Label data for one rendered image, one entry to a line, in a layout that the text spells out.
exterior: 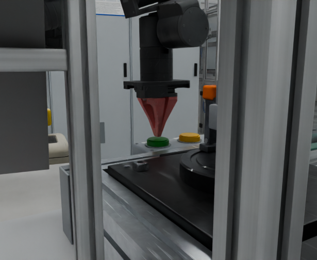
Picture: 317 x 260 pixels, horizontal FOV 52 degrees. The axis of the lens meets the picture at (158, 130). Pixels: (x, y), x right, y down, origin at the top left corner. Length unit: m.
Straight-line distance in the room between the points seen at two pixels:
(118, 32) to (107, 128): 0.96
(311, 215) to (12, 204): 0.49
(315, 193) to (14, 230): 0.41
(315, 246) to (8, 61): 0.25
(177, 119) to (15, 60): 3.42
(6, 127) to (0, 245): 0.24
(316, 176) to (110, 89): 3.00
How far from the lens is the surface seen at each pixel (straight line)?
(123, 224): 0.31
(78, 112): 0.24
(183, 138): 0.60
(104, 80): 3.33
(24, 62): 0.23
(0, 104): 0.29
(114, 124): 3.40
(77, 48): 0.23
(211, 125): 0.40
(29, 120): 0.30
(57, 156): 1.26
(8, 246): 0.51
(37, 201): 0.64
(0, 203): 0.66
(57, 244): 0.49
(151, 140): 0.57
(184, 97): 3.63
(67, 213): 0.48
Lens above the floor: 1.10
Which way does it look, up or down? 11 degrees down
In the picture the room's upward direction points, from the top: straight up
